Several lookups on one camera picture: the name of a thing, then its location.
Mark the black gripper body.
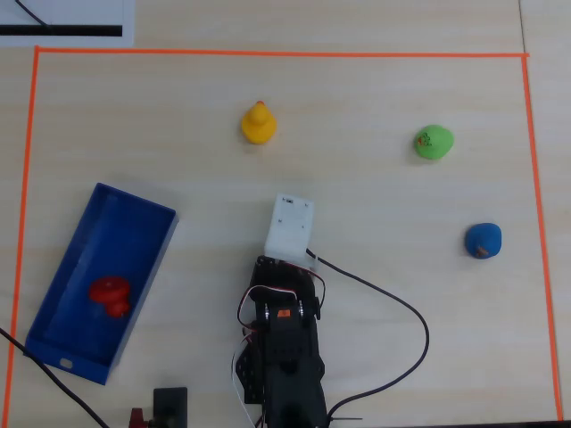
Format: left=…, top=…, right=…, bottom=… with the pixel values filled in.
left=250, top=255, right=326, bottom=313

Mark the red rubber duck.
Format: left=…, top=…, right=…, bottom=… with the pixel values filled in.
left=87, top=276, right=133, bottom=319

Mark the yellow rubber duck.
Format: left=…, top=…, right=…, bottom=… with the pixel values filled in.
left=241, top=101, right=278, bottom=146

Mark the blue plastic box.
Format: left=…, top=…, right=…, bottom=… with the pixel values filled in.
left=24, top=182, right=181, bottom=387

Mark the green rubber duck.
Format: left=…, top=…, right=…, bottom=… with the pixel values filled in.
left=413, top=124, right=456, bottom=161

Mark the blue rubber duck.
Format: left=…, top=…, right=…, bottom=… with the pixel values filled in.
left=464, top=222, right=504, bottom=261

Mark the orange tape strip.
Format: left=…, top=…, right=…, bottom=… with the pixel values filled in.
left=3, top=46, right=42, bottom=428
left=520, top=53, right=565, bottom=423
left=34, top=45, right=531, bottom=60

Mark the white paper black print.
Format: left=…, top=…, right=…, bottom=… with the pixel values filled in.
left=0, top=0, right=136, bottom=48

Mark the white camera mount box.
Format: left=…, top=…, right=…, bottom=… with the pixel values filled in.
left=263, top=192, right=320, bottom=271

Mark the black camera cable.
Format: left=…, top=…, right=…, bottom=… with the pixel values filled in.
left=305, top=247, right=431, bottom=428

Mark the black camera stand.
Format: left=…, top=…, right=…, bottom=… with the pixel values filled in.
left=152, top=386, right=189, bottom=428

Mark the long black cable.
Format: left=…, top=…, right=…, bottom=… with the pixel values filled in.
left=0, top=327, right=111, bottom=428

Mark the thin black cable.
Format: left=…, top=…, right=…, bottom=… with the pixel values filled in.
left=14, top=0, right=53, bottom=29

